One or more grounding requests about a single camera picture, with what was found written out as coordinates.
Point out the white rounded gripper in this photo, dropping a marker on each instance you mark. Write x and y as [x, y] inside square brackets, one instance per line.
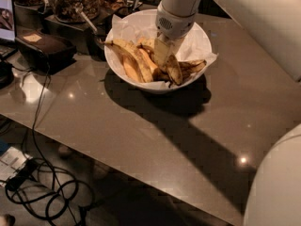
[176, 24]

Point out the orange yellow banana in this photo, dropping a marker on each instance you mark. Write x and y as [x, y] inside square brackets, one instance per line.
[153, 67]

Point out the white power adapter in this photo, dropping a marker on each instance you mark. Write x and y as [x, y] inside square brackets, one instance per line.
[12, 161]

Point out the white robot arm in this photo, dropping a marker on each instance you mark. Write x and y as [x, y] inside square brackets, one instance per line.
[275, 196]

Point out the orange banana far left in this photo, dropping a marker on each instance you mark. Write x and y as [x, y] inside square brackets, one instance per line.
[131, 69]

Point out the glass jar of nuts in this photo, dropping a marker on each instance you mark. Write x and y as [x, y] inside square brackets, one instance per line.
[67, 11]

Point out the spotted banana left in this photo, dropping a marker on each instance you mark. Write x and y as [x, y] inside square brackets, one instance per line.
[129, 49]

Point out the black pouch case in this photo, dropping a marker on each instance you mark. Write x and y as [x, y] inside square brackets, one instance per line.
[44, 52]

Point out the brown banana right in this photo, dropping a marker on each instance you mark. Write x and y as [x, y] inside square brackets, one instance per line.
[189, 67]

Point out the dark tray stand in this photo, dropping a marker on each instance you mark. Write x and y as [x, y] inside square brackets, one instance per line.
[41, 17]

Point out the white scoop handle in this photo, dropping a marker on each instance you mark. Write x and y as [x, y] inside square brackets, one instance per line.
[87, 20]

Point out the white paper liner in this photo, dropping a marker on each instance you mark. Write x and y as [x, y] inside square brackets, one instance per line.
[197, 44]

